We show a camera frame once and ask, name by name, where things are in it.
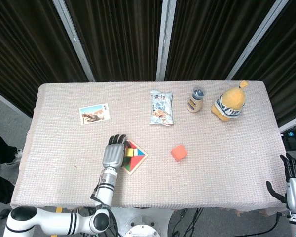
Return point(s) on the yellow plush toy striped shirt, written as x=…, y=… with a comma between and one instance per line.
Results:
x=230, y=101

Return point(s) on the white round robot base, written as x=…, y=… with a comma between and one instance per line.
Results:
x=143, y=222

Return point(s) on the colourful wooden tangram puzzle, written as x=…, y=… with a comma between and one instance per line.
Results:
x=136, y=159

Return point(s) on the mayonnaise bottle with grey cap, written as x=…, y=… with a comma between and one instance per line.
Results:
x=195, y=103

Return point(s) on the grey metal frame post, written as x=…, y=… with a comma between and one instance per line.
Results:
x=75, y=40
x=257, y=39
x=165, y=37

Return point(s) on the grey metal frame rail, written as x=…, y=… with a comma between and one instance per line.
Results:
x=2, y=98
x=292, y=126

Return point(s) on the white snack bag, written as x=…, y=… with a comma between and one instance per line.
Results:
x=161, y=108

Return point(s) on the grey sneaker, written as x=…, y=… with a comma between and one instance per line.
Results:
x=19, y=153

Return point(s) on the orange cube block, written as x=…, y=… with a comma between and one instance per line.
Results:
x=178, y=153

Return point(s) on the landscape photo postcard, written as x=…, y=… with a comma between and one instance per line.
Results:
x=94, y=114

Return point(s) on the pink woven tablecloth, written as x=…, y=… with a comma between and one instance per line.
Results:
x=162, y=185

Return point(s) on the black equipment box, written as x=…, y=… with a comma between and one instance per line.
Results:
x=294, y=142

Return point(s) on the person leg black trousers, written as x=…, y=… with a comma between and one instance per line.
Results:
x=1, y=187
x=1, y=148

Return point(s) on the dark pleated curtain panel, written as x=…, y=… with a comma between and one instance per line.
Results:
x=27, y=49
x=118, y=37
x=207, y=37
x=286, y=61

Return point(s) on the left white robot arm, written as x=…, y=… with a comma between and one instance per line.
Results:
x=104, y=192

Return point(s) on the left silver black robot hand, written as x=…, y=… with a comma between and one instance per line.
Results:
x=113, y=155

